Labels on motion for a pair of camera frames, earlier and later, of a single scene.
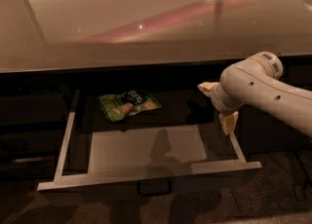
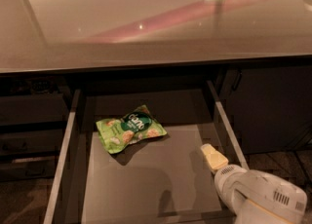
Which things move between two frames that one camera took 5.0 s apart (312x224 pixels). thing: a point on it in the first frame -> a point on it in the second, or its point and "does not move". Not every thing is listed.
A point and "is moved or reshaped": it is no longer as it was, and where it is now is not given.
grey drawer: (184, 142) is moved or reshaped
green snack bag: (118, 105) -> (116, 132)
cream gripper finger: (228, 121) -> (214, 161)
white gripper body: (216, 99) -> (226, 179)
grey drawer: (28, 169) does not move
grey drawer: (18, 109) does not move
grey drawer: (31, 142) does not move
